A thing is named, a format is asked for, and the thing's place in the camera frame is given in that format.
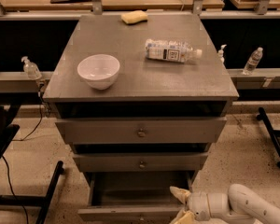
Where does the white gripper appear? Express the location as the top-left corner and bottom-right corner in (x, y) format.
(169, 186), (230, 224)

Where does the grey bottom drawer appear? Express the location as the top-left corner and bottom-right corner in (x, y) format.
(78, 171), (192, 223)

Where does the grey drawer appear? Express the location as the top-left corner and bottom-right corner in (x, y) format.
(56, 117), (227, 145)
(73, 152), (208, 172)
(78, 171), (192, 223)

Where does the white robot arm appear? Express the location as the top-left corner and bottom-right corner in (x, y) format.
(170, 184), (280, 224)

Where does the grey middle drawer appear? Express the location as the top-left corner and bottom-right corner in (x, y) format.
(73, 152), (208, 172)

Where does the grey top drawer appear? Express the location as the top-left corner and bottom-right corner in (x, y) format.
(56, 117), (227, 145)

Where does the grey wooden drawer cabinet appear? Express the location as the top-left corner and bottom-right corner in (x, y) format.
(42, 13), (240, 185)

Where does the black table leg right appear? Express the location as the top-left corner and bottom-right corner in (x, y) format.
(257, 107), (280, 168)

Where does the black table leg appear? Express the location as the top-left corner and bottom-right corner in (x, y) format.
(0, 161), (64, 224)
(257, 107), (280, 168)

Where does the black table leg left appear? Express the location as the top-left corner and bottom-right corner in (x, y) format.
(0, 161), (64, 224)

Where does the clear plastic water bottle lying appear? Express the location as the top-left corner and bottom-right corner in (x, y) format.
(145, 39), (203, 63)

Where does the small pump dispenser bottle right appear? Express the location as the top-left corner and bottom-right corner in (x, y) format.
(217, 44), (227, 64)

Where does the white ceramic bowl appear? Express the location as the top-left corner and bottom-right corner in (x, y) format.
(77, 54), (120, 90)

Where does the upright clear water bottle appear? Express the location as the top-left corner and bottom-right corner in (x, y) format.
(243, 47), (263, 75)

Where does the yellow sponge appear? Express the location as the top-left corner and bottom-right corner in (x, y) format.
(121, 10), (148, 25)

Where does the clear pump dispenser bottle left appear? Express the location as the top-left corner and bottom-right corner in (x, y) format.
(21, 56), (42, 80)

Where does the black floor cable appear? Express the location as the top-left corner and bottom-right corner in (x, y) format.
(0, 155), (30, 224)

